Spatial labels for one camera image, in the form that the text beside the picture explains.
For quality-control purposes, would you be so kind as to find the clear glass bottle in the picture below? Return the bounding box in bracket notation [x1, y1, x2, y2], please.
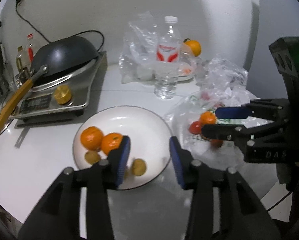
[16, 45, 26, 73]

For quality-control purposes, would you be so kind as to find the clear plastic water bottle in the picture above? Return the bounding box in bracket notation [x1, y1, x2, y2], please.
[154, 16, 182, 99]

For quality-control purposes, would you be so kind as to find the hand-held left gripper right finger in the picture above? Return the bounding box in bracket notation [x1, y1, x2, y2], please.
[169, 136, 276, 240]

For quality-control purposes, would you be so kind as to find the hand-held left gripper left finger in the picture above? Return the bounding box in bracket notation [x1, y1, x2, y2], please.
[18, 135, 131, 240]

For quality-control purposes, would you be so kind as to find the black wok with wooden handle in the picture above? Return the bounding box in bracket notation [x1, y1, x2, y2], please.
[0, 35, 100, 132]

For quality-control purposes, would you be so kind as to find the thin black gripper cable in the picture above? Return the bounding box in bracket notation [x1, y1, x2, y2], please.
[267, 190, 294, 212]

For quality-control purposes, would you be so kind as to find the white plate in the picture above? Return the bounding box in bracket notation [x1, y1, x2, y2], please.
[73, 106, 173, 190]

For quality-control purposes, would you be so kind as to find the black cooker power cable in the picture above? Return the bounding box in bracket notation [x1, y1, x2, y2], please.
[15, 0, 105, 53]

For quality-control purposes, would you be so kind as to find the silver induction cooker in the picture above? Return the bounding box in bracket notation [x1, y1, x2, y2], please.
[9, 51, 108, 123]

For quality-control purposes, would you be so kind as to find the mandarin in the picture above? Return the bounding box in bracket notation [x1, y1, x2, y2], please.
[200, 112, 217, 125]
[80, 127, 103, 150]
[101, 133, 125, 155]

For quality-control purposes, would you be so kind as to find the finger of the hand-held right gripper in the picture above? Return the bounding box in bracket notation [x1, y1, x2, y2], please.
[201, 121, 286, 153]
[215, 99, 289, 123]

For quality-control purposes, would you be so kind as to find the crumpled clear plastic bag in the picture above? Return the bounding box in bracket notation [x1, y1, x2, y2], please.
[200, 57, 259, 105]

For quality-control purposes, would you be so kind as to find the green printed plastic bag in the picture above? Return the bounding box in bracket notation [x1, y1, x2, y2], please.
[163, 91, 272, 170]

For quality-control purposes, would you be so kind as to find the red cap oil bottle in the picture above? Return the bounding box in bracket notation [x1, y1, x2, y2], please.
[25, 33, 36, 63]

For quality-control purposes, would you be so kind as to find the large orange with stem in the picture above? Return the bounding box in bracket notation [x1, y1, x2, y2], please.
[183, 38, 202, 57]

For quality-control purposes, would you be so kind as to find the large clear plastic bag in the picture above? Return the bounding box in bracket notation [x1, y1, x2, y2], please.
[119, 11, 197, 84]

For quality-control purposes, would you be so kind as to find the black umbrella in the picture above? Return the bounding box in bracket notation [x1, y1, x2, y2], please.
[0, 20, 7, 64]

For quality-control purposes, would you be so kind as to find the brown longan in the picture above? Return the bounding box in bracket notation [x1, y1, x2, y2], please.
[84, 151, 101, 164]
[131, 158, 147, 177]

